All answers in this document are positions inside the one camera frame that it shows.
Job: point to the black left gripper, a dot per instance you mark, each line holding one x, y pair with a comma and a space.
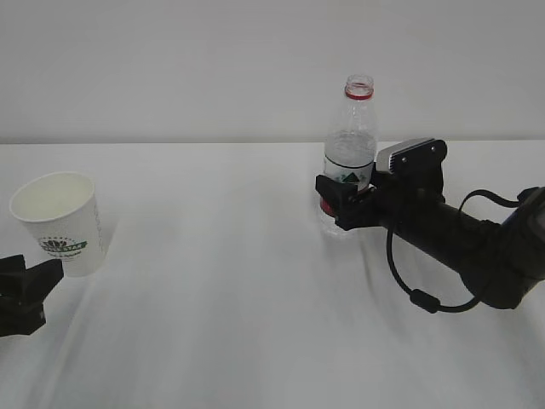
23, 314

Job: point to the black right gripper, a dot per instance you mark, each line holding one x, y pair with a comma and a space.
341, 207

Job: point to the clear Nongfu Spring water bottle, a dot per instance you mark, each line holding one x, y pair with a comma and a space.
350, 145

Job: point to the white paper cup green logo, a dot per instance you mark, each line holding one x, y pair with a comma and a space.
60, 212

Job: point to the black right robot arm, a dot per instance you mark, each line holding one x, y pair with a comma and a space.
498, 263

